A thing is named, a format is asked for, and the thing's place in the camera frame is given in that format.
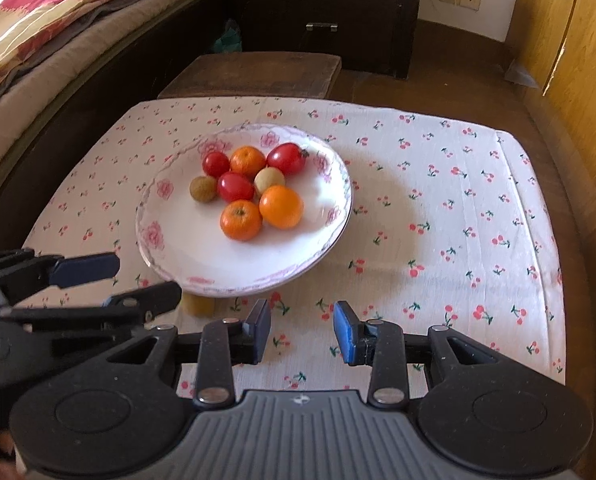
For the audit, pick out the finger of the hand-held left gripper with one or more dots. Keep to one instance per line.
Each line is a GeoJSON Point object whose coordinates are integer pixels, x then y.
{"type": "Point", "coordinates": [88, 267]}
{"type": "Point", "coordinates": [158, 296]}

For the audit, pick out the cherry print tablecloth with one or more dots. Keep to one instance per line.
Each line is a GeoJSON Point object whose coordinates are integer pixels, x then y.
{"type": "Point", "coordinates": [453, 220]}

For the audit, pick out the green cloth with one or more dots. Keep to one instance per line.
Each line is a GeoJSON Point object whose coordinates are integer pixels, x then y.
{"type": "Point", "coordinates": [228, 37]}

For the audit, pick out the bed with colourful blanket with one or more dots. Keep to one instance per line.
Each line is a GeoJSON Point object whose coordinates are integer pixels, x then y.
{"type": "Point", "coordinates": [43, 75]}

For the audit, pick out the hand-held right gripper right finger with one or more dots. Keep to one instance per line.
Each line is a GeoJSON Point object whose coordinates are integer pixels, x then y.
{"type": "Point", "coordinates": [344, 337]}

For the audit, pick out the orange tangerine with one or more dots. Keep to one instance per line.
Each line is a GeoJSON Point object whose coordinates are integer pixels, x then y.
{"type": "Point", "coordinates": [281, 206]}
{"type": "Point", "coordinates": [248, 161]}
{"type": "Point", "coordinates": [241, 220]}

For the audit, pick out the yellow wooden wardrobe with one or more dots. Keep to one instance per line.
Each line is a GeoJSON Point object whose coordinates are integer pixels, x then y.
{"type": "Point", "coordinates": [568, 60]}

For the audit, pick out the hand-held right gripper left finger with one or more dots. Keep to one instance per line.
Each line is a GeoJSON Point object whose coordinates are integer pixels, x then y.
{"type": "Point", "coordinates": [259, 332]}

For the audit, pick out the dark wooden stool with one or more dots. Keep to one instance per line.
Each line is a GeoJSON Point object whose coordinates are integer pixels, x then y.
{"type": "Point", "coordinates": [258, 72]}

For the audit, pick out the red cherry tomato with stem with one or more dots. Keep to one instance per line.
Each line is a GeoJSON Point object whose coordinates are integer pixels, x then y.
{"type": "Point", "coordinates": [286, 158]}

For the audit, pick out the floral quilt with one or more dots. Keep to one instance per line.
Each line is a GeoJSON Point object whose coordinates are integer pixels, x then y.
{"type": "Point", "coordinates": [53, 10]}

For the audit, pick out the dark wooden dresser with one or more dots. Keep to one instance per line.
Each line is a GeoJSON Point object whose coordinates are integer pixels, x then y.
{"type": "Point", "coordinates": [368, 10]}

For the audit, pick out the kiwi top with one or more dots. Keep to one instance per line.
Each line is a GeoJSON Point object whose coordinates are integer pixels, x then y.
{"type": "Point", "coordinates": [269, 180]}

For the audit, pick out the dark wooden bed frame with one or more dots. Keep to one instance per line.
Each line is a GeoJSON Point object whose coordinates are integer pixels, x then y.
{"type": "Point", "coordinates": [93, 105]}

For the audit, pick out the white plate with pink flowers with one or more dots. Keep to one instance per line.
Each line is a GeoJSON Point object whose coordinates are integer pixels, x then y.
{"type": "Point", "coordinates": [203, 255]}

